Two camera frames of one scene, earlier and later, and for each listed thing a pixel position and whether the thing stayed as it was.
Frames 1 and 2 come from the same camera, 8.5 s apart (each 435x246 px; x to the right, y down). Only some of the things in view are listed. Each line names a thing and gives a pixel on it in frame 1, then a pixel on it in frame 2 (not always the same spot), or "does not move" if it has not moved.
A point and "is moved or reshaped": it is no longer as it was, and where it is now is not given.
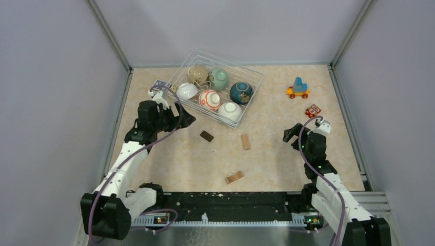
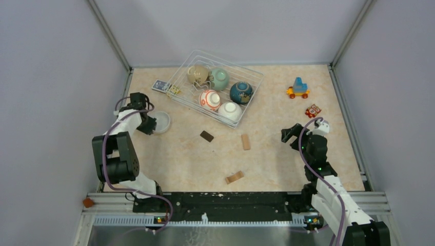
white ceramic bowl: (231, 110) does not move
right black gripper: (288, 133) does not move
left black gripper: (185, 120) -> (152, 125)
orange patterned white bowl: (210, 99) does not move
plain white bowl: (186, 90) is moved or reshaped
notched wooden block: (238, 175) does not move
